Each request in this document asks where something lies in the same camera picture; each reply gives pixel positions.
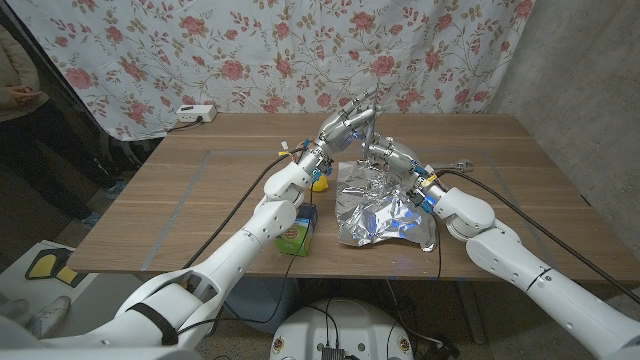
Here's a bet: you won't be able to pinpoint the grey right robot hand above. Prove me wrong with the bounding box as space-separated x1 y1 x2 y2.
367 137 447 208

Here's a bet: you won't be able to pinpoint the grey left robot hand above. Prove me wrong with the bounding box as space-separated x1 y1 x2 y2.
298 87 385 177

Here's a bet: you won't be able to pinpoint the grey orange handled scissors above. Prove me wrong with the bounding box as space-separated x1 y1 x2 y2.
361 82 382 162

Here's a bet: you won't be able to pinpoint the large aluminum foil sheet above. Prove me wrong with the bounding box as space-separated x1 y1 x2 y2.
335 159 437 253

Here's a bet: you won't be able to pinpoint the green blue sponge package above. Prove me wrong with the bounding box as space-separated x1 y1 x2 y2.
274 202 319 258

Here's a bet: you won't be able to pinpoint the silver metal tool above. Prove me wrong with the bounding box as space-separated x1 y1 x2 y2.
430 158 475 174

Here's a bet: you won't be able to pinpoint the white power strip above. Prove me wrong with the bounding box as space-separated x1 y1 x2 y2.
175 104 218 124

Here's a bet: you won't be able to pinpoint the floral backdrop cloth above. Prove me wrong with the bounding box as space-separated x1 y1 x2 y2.
7 0 536 142

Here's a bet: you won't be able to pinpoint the metal table leg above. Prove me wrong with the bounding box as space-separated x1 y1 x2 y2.
455 279 487 346

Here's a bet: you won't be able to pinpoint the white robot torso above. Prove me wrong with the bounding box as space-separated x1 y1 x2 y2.
269 298 415 360

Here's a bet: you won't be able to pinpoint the grey blue stool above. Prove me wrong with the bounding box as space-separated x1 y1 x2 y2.
222 277 300 335

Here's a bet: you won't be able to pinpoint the black power adapter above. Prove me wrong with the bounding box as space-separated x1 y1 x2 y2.
424 339 461 360

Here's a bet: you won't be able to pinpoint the yellow black floor mat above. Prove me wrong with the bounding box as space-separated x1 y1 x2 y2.
24 248 89 289

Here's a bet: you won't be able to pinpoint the white robot body panel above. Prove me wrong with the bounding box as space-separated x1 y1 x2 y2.
0 346 204 360

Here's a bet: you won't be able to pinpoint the person in beige jacket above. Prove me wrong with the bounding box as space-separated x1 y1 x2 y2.
0 22 129 231

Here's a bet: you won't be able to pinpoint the white sneaker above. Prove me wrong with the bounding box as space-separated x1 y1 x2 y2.
25 295 72 339

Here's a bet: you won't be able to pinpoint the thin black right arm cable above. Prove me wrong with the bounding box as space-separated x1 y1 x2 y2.
433 222 445 281

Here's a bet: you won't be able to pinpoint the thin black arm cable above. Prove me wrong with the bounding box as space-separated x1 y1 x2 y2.
433 222 445 281
174 179 316 336

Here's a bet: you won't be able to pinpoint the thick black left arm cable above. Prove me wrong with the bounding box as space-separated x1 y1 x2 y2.
181 144 311 270

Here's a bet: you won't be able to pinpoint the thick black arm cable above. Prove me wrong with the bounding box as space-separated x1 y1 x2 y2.
181 144 311 270
433 168 640 305

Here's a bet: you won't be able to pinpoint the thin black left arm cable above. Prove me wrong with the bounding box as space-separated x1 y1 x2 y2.
174 179 316 336

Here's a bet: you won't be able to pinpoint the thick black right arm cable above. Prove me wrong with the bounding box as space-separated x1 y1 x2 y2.
433 168 640 305

